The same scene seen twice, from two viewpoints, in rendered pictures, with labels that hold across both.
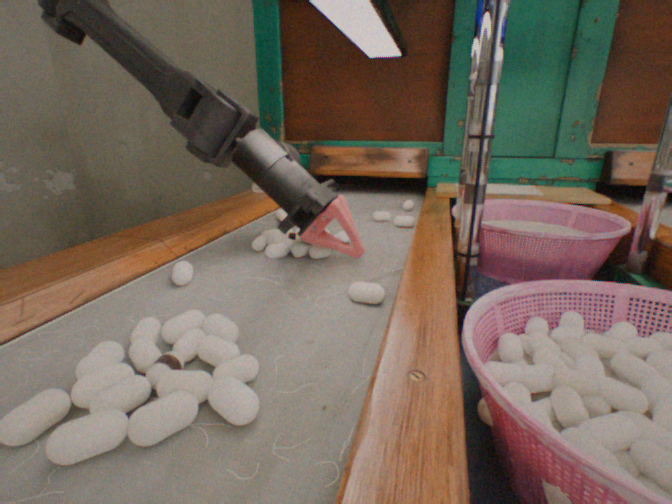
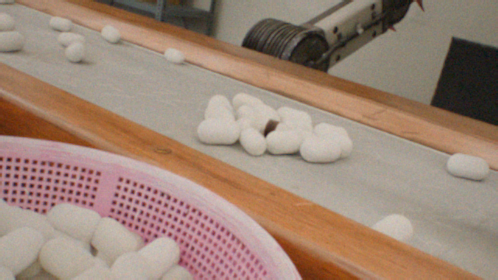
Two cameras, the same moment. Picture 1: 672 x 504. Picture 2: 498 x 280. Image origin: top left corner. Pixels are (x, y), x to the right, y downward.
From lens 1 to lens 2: 0.50 m
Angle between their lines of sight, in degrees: 98
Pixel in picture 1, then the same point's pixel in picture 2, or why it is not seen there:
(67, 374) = not seen: hidden behind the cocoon
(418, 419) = (120, 133)
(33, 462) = not seen: hidden behind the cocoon
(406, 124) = not seen: outside the picture
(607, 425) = (19, 230)
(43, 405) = (247, 99)
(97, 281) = (438, 137)
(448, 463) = (80, 125)
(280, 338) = (310, 180)
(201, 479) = (172, 127)
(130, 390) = (246, 112)
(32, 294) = (394, 110)
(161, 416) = (212, 109)
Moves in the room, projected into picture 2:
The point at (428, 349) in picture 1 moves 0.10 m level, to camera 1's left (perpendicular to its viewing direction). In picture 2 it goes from (193, 169) to (247, 134)
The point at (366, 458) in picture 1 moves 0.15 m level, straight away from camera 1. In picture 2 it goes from (113, 116) to (298, 182)
